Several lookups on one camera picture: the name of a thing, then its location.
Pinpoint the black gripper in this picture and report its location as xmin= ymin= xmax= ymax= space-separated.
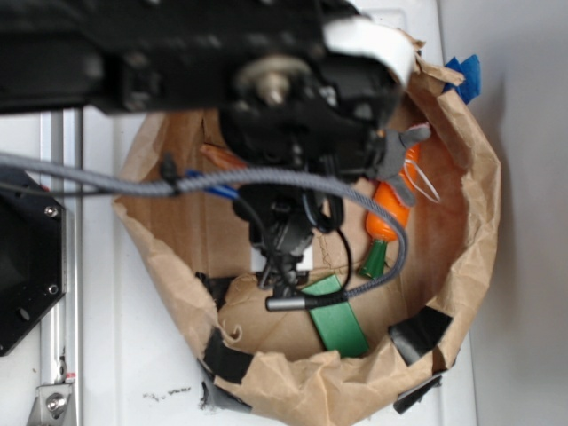
xmin=219 ymin=1 xmax=414 ymax=181

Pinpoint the orange spiral sea shell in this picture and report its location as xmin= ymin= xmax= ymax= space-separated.
xmin=200 ymin=144 xmax=247 ymax=170

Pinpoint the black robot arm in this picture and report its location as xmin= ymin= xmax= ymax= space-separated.
xmin=1 ymin=1 xmax=415 ymax=180

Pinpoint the grey plush mouse toy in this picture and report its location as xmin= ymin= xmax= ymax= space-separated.
xmin=363 ymin=123 xmax=431 ymax=208

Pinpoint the orange plastic toy carrot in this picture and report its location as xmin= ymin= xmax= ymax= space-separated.
xmin=357 ymin=144 xmax=422 ymax=280

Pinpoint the blue tape piece right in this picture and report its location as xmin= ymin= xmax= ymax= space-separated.
xmin=443 ymin=54 xmax=482 ymax=105

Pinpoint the crumpled brown paper bin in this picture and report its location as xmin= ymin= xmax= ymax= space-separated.
xmin=113 ymin=40 xmax=501 ymax=425

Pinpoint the green rectangular block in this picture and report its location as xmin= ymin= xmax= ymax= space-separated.
xmin=310 ymin=302 xmax=369 ymax=358

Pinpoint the grey braided cable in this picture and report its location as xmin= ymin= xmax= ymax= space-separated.
xmin=0 ymin=151 xmax=409 ymax=312

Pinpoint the aluminium extrusion rail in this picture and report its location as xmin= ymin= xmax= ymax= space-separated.
xmin=27 ymin=108 xmax=84 ymax=426

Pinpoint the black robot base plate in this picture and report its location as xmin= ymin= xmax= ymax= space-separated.
xmin=1 ymin=167 xmax=65 ymax=357

